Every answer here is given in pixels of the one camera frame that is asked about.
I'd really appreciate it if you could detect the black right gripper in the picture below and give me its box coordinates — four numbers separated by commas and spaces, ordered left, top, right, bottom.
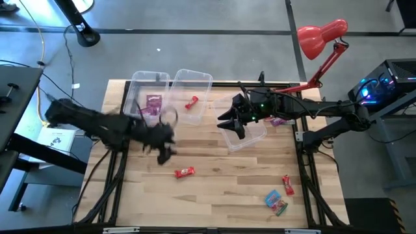
216, 88, 261, 140

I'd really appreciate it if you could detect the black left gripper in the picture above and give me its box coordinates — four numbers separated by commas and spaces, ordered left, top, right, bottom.
129, 122, 179, 166

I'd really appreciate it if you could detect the red candy bar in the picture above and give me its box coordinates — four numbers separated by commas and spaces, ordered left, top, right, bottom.
281, 174, 295, 196
174, 166, 196, 179
184, 95, 200, 111

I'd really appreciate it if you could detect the clear plastic container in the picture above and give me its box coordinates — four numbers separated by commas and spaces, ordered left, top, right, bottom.
213, 93, 268, 153
167, 68, 215, 127
122, 70, 171, 126

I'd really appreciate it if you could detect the blue candy packet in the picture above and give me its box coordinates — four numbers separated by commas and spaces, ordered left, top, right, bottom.
264, 189, 282, 207

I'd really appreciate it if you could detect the red desk lamp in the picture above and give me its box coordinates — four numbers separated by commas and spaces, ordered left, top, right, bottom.
278, 18, 350, 95

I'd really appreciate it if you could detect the black floor stand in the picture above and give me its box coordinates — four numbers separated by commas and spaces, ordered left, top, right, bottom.
53, 0, 101, 48

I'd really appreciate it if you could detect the grey desk with black legs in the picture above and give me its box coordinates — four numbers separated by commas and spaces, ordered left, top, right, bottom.
0, 64, 88, 212

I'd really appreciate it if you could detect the black mat with yellow stripes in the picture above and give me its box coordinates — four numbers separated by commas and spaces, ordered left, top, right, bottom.
344, 197, 406, 234

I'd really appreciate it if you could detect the black clamp knob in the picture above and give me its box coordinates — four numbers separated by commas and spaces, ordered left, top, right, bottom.
0, 83, 20, 105

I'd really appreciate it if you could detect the grey computer stand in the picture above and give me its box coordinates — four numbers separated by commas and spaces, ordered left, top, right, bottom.
357, 90, 416, 191

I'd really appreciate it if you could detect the black computer tower with lights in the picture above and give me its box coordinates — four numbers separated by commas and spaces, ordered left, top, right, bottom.
347, 58, 416, 107

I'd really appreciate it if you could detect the black cabinet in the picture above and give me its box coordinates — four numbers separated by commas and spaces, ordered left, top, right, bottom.
385, 0, 416, 36

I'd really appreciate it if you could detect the person's foot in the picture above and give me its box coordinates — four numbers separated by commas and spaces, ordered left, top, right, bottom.
0, 2, 20, 13

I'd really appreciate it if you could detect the black metal table frame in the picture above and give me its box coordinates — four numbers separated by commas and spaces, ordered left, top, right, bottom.
73, 79, 350, 228

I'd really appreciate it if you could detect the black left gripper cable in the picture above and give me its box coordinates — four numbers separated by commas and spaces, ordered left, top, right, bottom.
135, 100, 179, 127

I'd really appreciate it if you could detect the white metal bracket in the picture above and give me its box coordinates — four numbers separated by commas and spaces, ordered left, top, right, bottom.
102, 226, 141, 234
284, 228, 322, 234

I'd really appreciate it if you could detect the black floor cable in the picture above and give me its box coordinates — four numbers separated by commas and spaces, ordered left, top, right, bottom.
0, 59, 82, 108
58, 25, 77, 98

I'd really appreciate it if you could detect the yellow floor cable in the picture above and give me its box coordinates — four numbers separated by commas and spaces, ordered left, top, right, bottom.
18, 0, 55, 128

